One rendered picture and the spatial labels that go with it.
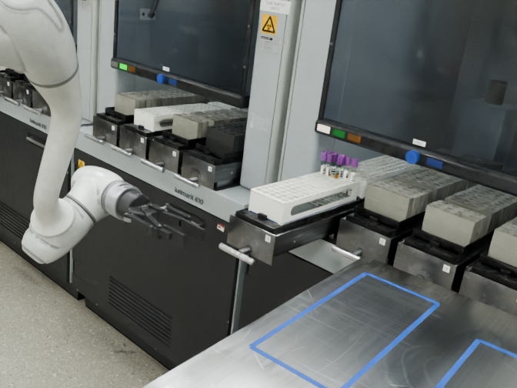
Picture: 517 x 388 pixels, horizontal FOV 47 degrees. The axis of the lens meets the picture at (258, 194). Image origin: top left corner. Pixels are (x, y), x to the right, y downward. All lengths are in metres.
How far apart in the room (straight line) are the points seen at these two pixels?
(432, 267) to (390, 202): 0.19
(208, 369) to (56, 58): 0.61
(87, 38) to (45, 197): 0.95
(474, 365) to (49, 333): 1.72
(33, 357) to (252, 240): 1.16
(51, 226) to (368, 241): 0.73
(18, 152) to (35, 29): 1.54
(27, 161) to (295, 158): 1.29
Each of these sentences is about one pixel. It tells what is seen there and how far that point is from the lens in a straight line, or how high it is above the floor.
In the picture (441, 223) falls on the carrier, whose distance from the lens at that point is 1.35.
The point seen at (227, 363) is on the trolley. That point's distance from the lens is 0.82.
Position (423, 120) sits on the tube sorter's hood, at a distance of 1.33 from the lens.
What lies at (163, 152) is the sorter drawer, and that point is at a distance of 1.80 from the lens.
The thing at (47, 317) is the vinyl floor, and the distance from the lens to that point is 2.45.
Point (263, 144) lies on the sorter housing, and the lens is 1.62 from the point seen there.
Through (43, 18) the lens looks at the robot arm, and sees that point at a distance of 1.09.
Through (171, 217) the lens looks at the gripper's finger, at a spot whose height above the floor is 0.75.
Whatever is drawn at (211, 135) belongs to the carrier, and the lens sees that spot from 1.74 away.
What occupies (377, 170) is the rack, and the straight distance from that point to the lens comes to 1.60.
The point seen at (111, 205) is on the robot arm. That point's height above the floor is 0.75.
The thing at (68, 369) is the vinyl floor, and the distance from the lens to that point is 2.18.
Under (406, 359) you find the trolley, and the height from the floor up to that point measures 0.82.
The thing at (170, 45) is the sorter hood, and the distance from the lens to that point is 1.85.
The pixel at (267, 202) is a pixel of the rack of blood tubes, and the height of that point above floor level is 0.85.
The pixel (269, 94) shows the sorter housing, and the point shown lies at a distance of 1.59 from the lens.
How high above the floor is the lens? 1.30
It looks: 20 degrees down
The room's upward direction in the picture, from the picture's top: 7 degrees clockwise
